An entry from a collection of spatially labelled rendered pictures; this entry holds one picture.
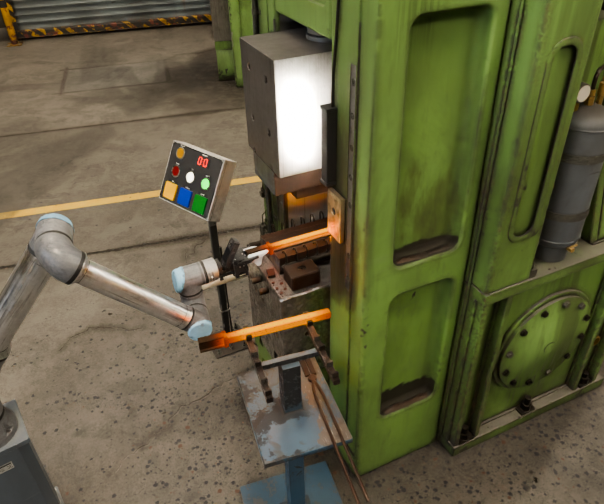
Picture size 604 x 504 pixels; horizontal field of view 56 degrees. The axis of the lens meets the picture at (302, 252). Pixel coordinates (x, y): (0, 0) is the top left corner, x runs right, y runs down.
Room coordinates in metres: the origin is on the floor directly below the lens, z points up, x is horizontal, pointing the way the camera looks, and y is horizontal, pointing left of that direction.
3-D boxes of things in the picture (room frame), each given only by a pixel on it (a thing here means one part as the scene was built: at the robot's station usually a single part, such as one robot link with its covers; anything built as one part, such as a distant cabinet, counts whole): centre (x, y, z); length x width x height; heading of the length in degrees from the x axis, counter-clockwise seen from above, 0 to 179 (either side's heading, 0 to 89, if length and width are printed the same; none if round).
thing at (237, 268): (1.76, 0.27, 0.97); 0.12 x 0.08 x 0.09; 114
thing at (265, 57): (1.90, -0.08, 1.56); 0.42 x 0.39 x 0.40; 114
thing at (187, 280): (1.69, 0.43, 0.97); 0.12 x 0.09 x 0.10; 114
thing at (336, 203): (1.62, -0.12, 1.27); 0.09 x 0.02 x 0.17; 24
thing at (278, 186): (1.94, -0.06, 1.32); 0.42 x 0.20 x 0.10; 114
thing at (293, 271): (1.72, 0.00, 0.95); 0.12 x 0.08 x 0.06; 114
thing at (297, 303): (1.89, -0.09, 0.69); 0.56 x 0.38 x 0.45; 114
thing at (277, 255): (1.94, -0.06, 0.96); 0.42 x 0.20 x 0.09; 114
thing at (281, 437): (1.28, 0.05, 0.71); 0.40 x 0.30 x 0.02; 17
